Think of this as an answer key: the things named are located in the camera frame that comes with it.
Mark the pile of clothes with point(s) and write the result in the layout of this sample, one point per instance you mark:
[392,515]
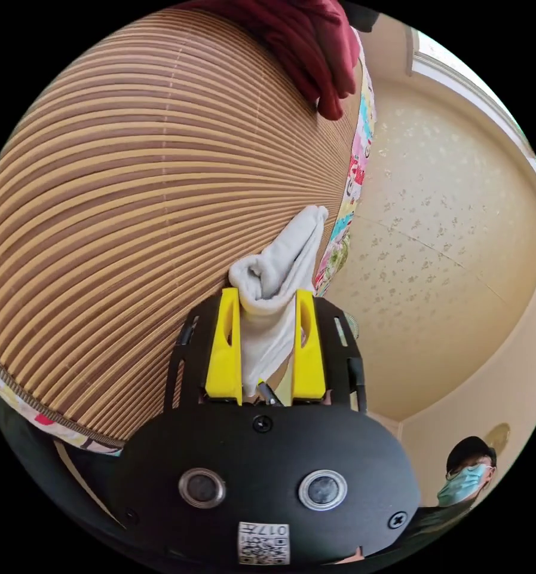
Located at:
[312,49]

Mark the person's body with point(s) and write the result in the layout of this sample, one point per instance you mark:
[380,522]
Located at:
[462,489]

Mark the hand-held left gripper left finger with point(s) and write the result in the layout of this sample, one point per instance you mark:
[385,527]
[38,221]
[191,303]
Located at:
[223,354]

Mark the bed with woven mat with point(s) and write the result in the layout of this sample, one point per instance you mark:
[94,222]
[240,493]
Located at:
[115,202]

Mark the white long sleeve shirt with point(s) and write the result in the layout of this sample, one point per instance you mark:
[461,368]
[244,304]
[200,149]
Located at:
[276,287]

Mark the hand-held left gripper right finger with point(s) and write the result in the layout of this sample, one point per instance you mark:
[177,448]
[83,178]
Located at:
[309,358]

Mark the window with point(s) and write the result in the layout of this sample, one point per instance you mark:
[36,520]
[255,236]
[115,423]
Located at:
[456,67]

